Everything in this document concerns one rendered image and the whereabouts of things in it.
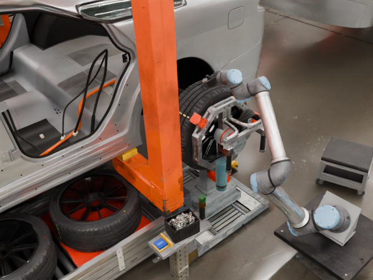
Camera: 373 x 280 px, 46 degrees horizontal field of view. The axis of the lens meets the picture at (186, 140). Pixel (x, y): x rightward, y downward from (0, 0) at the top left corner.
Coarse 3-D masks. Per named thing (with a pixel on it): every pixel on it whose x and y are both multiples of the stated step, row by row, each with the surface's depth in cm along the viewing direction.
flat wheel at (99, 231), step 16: (80, 176) 345; (96, 176) 345; (112, 176) 344; (64, 192) 331; (80, 192) 333; (96, 192) 333; (112, 192) 334; (128, 192) 329; (64, 208) 332; (80, 208) 321; (96, 208) 319; (112, 208) 318; (128, 208) 315; (64, 224) 304; (80, 224) 304; (96, 224) 303; (112, 224) 304; (128, 224) 316; (64, 240) 314; (80, 240) 306; (96, 240) 306; (112, 240) 311
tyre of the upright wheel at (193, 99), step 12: (192, 84) 319; (216, 84) 319; (180, 96) 315; (192, 96) 310; (204, 96) 307; (216, 96) 308; (228, 96) 316; (180, 108) 311; (192, 108) 304; (204, 108) 305; (180, 120) 308; (180, 132) 309; (192, 132) 308; (240, 132) 347; (192, 156) 320; (204, 168) 336
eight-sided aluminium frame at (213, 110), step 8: (232, 96) 315; (216, 104) 306; (224, 104) 306; (232, 104) 310; (240, 104) 316; (208, 112) 303; (216, 112) 302; (208, 120) 301; (248, 120) 331; (200, 128) 306; (192, 136) 305; (200, 136) 302; (248, 136) 340; (192, 144) 310; (200, 144) 307; (200, 152) 310; (200, 160) 314; (232, 160) 341; (208, 168) 325
